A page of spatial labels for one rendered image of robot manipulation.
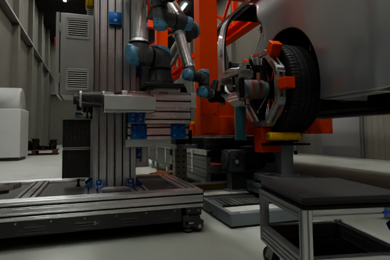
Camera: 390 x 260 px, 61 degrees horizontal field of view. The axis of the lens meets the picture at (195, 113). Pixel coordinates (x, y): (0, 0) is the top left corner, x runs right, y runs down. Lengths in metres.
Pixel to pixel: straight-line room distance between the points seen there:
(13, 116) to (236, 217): 6.84
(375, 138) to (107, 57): 6.18
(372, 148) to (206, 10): 5.38
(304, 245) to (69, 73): 1.50
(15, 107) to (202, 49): 6.09
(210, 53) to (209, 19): 0.29
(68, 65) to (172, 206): 0.97
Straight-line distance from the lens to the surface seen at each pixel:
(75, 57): 2.03
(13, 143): 8.24
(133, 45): 1.89
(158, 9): 1.72
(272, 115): 2.27
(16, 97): 8.36
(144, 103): 1.74
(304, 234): 1.08
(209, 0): 2.96
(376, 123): 7.44
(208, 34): 2.86
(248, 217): 2.00
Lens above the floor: 0.53
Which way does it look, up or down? 4 degrees up
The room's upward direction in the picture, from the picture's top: 1 degrees counter-clockwise
